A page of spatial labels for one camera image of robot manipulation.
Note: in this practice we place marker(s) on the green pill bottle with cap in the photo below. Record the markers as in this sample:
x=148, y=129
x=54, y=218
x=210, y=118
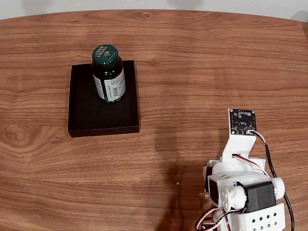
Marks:
x=108, y=72

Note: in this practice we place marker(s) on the black shallow cardboard box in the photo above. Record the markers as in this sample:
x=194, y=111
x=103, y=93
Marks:
x=84, y=115

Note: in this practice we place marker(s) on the black camera circuit board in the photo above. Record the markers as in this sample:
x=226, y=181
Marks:
x=242, y=121

